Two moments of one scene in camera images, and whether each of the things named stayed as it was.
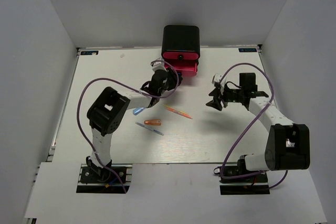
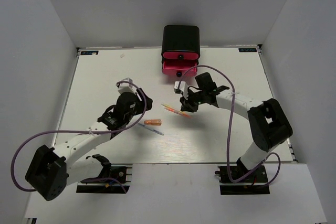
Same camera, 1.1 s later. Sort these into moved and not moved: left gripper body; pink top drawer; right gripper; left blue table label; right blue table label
Moved: right gripper; left gripper body
Not moved: right blue table label; left blue table label; pink top drawer
